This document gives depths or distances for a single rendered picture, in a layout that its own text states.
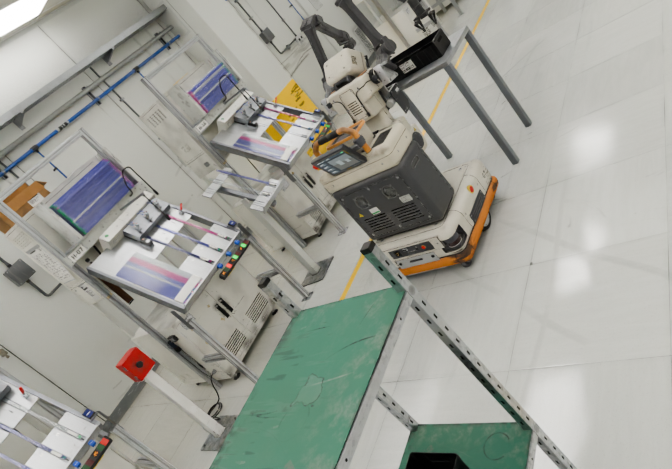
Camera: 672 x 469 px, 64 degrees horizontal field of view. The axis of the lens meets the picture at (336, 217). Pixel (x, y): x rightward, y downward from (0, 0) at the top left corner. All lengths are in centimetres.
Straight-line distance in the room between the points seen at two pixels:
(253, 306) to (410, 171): 181
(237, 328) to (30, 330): 190
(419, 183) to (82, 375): 350
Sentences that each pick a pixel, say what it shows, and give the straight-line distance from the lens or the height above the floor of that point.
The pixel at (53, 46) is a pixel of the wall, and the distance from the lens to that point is 612.
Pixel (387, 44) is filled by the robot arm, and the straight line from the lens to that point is 304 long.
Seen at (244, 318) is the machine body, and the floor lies 22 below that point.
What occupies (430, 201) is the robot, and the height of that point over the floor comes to 42.
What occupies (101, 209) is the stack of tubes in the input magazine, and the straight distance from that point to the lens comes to 386.
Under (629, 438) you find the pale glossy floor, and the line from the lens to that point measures 202.
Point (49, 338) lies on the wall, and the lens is 517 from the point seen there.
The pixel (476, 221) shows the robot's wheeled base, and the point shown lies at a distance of 303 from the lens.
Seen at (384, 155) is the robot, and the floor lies 77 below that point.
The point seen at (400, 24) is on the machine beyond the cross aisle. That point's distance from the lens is 734.
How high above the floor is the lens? 162
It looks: 20 degrees down
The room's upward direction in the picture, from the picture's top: 42 degrees counter-clockwise
